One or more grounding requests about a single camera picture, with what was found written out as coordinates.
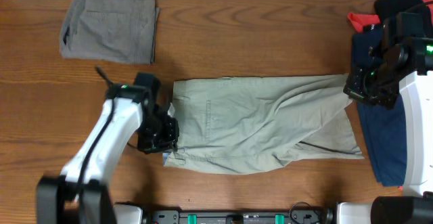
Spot light khaki shorts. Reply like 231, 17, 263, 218
164, 74, 363, 175

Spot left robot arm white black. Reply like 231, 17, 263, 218
36, 71, 179, 223

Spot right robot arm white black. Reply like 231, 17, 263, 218
336, 12, 432, 224

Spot navy blue garment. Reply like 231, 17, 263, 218
351, 25, 407, 187

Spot red garment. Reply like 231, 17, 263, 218
347, 1, 432, 32

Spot black garment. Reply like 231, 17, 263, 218
373, 0, 432, 23

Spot folded dark grey shorts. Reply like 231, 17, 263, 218
60, 0, 160, 64

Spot black coiled cable at rail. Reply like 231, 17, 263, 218
288, 202, 322, 224

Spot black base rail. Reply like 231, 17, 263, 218
149, 208, 337, 224

